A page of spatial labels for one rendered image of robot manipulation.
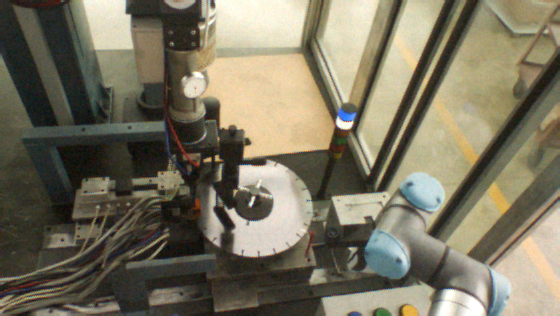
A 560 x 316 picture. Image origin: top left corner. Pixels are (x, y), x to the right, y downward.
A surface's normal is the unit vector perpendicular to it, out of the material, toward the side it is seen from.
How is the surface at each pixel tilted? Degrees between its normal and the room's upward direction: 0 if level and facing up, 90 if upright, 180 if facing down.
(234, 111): 0
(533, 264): 0
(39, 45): 90
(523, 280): 0
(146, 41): 90
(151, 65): 90
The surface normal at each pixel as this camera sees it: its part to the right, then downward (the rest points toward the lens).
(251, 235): 0.10, -0.66
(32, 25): 0.18, 0.75
